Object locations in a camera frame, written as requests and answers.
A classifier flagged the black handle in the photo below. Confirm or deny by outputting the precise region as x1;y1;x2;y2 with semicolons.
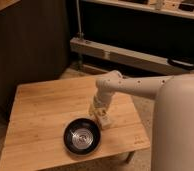
167;59;194;71

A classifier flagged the metal pole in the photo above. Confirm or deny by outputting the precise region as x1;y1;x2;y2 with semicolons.
76;0;84;40

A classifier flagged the small white bottle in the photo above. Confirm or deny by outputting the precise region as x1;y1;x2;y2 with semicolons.
95;114;112;130

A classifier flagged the dark wooden cabinet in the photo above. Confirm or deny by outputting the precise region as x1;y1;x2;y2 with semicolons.
0;0;69;123

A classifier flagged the grey metal beam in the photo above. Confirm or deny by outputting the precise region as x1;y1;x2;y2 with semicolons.
70;37;194;75

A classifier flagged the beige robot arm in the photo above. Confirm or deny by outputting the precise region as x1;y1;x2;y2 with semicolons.
89;70;194;171

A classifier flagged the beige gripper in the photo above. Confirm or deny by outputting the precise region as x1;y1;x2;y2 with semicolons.
89;94;110;116

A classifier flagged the black ceramic bowl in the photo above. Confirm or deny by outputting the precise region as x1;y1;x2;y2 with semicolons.
63;118;101;155

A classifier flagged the wooden shelf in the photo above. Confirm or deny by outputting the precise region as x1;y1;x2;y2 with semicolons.
83;0;194;20

